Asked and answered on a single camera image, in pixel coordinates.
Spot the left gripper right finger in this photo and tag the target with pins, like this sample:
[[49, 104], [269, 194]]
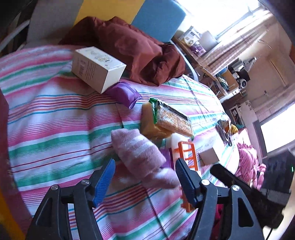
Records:
[[239, 219]]

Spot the cracker packet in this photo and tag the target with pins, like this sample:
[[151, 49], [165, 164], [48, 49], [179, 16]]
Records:
[[169, 118]]

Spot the orange plastic rack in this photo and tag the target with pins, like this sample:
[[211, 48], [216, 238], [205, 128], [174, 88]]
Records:
[[186, 151]]

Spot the small white box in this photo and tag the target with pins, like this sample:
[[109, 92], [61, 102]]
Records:
[[209, 156]]

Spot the grey yellow blue armchair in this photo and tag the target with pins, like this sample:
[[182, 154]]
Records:
[[33, 23]]

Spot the gold tin tray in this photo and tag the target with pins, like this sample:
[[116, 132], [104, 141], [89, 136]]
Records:
[[9, 227]]

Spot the wooden side desk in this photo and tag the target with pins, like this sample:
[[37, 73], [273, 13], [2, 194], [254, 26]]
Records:
[[223, 95]]

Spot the dark red cloth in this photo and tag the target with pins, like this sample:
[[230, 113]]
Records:
[[148, 61]]

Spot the orange snack wrapper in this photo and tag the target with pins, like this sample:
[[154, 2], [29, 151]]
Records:
[[232, 129]]

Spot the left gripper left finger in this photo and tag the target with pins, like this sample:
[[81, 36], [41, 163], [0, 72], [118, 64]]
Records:
[[51, 220]]

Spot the striped tablecloth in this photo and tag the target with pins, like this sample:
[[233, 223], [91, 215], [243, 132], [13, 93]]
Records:
[[59, 133]]

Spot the pink striped towel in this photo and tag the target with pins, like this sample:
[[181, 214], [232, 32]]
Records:
[[143, 159]]

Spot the purple sachet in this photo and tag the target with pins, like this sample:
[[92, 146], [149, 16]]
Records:
[[123, 93], [167, 155]]

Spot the cream tea box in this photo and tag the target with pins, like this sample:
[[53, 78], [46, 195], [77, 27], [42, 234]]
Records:
[[97, 68]]

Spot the pink patterned curtain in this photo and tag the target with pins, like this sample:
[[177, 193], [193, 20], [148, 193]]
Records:
[[235, 44]]

